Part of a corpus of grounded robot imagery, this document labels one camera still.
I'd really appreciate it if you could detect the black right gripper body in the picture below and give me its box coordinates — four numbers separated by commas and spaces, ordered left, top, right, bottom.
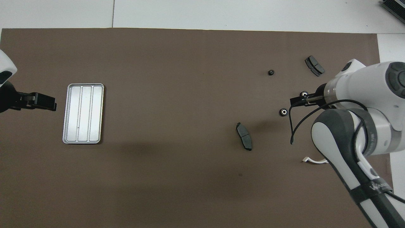
307, 83, 329, 107

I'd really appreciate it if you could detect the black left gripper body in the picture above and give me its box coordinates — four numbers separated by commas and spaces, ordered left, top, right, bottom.
0, 82, 38, 113

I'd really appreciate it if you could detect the brown paper table mat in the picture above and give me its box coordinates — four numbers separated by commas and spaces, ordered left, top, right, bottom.
0, 28, 397, 228

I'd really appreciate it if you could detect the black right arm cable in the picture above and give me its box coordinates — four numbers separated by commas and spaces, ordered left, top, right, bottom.
289, 99, 369, 165

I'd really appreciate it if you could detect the grey ribbed device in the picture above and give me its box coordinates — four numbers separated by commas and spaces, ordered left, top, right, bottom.
381, 0, 405, 24

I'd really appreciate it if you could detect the silver metal tray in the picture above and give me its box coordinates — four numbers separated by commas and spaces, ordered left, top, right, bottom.
62, 83, 105, 144

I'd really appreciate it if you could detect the dark grey brake pad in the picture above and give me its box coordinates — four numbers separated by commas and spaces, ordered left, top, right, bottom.
305, 55, 326, 77
236, 122, 253, 151

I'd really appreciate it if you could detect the white curved plastic bracket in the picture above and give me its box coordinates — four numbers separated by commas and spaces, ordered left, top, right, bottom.
302, 157, 329, 164

